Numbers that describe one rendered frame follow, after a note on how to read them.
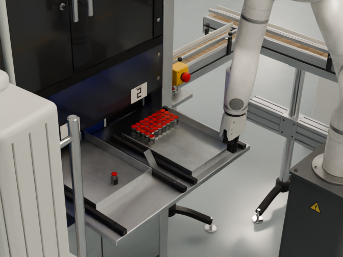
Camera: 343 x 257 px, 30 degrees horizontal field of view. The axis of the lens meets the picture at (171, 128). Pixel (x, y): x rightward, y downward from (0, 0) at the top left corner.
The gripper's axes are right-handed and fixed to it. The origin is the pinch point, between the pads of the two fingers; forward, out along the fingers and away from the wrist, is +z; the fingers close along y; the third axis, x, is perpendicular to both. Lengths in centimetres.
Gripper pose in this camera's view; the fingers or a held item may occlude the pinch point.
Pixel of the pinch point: (231, 146)
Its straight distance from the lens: 230.0
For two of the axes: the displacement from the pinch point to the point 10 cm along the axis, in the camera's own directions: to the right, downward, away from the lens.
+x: 7.5, 3.7, -5.4
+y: -6.6, 4.0, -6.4
